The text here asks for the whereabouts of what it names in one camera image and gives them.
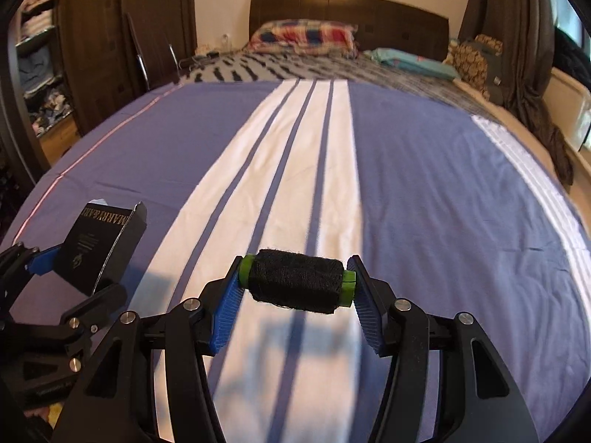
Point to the metal chair frame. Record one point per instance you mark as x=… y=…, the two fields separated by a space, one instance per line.
x=141 y=55

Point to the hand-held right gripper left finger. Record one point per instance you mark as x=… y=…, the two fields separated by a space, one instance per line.
x=226 y=309

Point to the purple white striped bedsheet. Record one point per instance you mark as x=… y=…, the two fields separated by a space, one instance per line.
x=415 y=194

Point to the dark wooden wardrobe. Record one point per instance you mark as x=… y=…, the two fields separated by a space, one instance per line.
x=106 y=32

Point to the white storage box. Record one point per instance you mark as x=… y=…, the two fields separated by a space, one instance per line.
x=565 y=101

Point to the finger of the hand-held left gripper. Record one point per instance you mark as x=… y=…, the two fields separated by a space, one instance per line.
x=104 y=300
x=44 y=259

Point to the brown patterned cushion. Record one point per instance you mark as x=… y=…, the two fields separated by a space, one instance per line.
x=475 y=64

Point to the folded clothes on shelves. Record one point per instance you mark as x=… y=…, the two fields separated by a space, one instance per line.
x=41 y=55

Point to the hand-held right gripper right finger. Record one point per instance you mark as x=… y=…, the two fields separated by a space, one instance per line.
x=369 y=309

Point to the dark clothing pile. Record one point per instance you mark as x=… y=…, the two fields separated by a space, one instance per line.
x=572 y=55

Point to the grey patterned blanket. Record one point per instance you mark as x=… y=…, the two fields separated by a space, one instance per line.
x=323 y=69

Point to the teal pillow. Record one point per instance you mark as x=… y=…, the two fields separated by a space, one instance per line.
x=411 y=62

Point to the plaid pillow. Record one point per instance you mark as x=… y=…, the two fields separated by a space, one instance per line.
x=304 y=37

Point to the dark wooden headboard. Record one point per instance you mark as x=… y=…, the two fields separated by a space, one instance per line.
x=369 y=9

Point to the brown curtain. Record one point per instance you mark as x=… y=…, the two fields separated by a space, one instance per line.
x=517 y=32

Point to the black cardboard box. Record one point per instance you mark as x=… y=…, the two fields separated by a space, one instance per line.
x=99 y=244

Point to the black thread spool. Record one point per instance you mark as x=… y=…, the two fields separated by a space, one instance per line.
x=295 y=281

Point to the yellow fluffy rug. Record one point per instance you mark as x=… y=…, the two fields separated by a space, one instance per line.
x=56 y=417

